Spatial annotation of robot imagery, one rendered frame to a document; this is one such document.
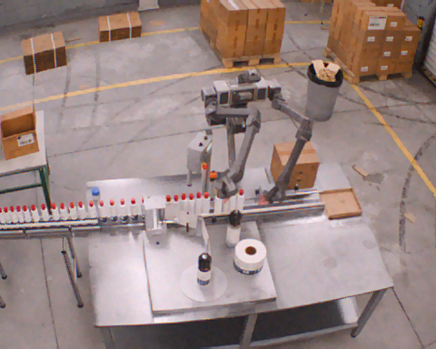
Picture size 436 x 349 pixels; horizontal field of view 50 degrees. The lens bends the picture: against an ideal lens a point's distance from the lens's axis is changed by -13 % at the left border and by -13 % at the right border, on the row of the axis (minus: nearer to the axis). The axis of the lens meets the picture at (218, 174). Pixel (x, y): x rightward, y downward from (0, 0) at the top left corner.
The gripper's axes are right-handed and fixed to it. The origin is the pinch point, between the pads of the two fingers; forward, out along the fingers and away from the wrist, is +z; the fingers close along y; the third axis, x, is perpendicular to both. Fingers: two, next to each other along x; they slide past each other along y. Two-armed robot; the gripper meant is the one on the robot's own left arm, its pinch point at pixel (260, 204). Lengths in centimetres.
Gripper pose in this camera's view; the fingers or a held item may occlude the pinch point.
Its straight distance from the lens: 379.2
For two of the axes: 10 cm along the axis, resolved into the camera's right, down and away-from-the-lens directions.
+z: -6.7, 6.1, 4.3
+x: 7.2, 3.9, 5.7
